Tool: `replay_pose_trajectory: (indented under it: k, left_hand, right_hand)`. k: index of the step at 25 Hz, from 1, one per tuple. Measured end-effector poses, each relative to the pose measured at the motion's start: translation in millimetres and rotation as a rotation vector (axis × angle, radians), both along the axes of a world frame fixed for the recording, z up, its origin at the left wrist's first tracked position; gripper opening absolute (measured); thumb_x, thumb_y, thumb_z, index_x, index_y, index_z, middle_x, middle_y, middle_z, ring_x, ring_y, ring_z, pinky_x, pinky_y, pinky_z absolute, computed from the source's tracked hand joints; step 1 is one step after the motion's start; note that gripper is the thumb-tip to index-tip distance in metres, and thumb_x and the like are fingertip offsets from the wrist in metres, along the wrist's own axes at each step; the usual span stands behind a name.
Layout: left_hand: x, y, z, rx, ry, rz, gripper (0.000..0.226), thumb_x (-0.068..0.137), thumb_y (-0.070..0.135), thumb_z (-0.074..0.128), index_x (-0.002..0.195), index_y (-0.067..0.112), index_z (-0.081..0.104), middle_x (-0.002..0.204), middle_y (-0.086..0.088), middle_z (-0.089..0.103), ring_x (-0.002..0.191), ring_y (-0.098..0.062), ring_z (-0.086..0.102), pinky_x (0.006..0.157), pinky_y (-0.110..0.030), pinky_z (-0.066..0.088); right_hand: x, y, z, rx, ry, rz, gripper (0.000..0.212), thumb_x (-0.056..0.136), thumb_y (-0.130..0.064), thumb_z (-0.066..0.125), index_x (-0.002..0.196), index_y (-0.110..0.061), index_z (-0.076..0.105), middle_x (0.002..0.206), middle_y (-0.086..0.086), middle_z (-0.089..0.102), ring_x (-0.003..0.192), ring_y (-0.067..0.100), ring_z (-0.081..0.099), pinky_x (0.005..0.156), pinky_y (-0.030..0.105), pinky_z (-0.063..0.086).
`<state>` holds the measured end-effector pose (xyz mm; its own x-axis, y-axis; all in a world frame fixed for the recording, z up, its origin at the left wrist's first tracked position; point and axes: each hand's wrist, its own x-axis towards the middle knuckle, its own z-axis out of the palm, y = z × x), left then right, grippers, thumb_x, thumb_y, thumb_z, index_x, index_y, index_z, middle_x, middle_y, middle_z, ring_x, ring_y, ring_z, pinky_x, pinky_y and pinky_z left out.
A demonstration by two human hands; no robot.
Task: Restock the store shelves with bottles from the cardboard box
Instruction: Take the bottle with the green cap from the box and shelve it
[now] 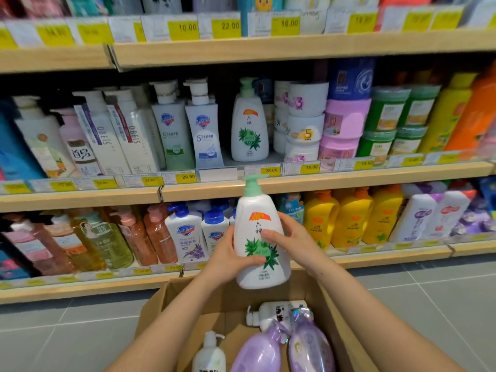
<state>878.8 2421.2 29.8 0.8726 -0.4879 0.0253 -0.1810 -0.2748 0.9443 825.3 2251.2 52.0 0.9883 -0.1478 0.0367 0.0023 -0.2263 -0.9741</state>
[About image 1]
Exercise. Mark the person's right hand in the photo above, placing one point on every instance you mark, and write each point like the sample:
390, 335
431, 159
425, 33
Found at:
306, 247

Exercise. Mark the person's left hand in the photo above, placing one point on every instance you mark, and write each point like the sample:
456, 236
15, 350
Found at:
223, 259

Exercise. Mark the person's right thumb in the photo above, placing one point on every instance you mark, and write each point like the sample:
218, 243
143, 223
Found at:
273, 237

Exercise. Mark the person's left thumb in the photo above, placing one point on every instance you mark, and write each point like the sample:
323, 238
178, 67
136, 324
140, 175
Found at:
252, 261

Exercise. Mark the person's left forearm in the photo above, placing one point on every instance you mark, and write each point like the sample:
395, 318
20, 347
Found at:
170, 325

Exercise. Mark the person's right forearm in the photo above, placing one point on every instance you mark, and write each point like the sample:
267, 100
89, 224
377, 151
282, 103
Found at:
379, 325

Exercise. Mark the yellow bottle orange cap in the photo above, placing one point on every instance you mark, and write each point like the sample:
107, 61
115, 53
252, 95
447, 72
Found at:
319, 222
383, 216
350, 220

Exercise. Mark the brown cardboard box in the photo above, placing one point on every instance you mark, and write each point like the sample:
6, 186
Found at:
232, 306

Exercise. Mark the white bottle black print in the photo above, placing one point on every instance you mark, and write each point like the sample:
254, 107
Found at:
277, 311

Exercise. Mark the white bottle blue cap lavender label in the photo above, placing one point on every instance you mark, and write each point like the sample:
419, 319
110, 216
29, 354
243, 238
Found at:
188, 236

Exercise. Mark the purple refill pouch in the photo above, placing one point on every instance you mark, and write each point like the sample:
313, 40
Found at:
310, 348
257, 354

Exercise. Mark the wooden shelf board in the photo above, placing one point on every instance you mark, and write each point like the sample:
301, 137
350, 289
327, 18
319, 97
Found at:
387, 257
348, 180
474, 247
302, 48
50, 58
77, 288
77, 199

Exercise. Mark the orange-pink pump bottle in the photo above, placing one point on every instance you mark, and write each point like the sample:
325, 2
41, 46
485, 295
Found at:
161, 234
135, 238

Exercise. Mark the row of yellow price tags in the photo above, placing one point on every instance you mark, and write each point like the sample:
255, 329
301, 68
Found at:
186, 177
141, 271
183, 30

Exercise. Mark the pink jar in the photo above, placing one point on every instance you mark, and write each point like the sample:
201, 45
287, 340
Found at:
339, 147
347, 118

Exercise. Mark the stack of white jars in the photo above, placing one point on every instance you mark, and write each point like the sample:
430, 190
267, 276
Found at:
306, 127

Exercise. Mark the white pump bottle blue label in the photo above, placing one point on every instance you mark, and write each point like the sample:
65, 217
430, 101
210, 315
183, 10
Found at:
205, 131

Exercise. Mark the green jar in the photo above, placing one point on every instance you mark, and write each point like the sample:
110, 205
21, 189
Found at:
387, 110
409, 140
420, 106
376, 143

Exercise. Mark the white bottle purple label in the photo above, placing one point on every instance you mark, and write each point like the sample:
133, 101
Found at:
412, 218

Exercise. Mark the white pump bottle green label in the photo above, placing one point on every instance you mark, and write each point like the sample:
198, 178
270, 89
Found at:
174, 131

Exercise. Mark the dark blue bottle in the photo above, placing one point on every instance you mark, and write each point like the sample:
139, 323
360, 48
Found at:
264, 91

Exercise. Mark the yellow-green clear bottle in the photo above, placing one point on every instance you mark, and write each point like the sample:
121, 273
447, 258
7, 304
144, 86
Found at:
106, 238

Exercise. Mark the white bottle red stripe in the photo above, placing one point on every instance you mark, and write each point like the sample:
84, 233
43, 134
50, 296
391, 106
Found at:
133, 135

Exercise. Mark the white bottle red label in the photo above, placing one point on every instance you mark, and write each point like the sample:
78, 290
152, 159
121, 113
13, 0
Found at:
445, 215

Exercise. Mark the blue tub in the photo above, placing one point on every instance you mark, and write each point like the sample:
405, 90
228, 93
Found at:
350, 79

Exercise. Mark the amber clear bottle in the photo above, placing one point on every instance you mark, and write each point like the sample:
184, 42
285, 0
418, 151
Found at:
71, 244

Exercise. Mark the white bottle purple stripe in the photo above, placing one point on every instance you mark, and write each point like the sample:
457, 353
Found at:
100, 135

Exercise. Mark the purple packets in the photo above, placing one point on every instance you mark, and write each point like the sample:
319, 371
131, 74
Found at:
474, 222

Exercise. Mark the blue packet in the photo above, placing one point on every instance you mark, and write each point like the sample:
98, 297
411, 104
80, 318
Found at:
489, 195

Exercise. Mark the pink clear bottle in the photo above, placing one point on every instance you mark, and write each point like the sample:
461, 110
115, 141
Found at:
31, 247

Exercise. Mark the blue box yellow chick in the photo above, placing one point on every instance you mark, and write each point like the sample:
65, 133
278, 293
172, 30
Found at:
261, 7

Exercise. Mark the white pump bottle peach label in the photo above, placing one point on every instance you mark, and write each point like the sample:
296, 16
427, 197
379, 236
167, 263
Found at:
42, 139

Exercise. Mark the red packet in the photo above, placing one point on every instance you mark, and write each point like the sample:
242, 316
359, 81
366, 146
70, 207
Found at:
405, 0

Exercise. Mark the teal packet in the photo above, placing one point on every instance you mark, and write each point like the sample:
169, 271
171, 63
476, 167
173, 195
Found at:
87, 4

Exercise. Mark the pink packet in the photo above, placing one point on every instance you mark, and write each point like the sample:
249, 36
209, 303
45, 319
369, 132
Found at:
40, 5

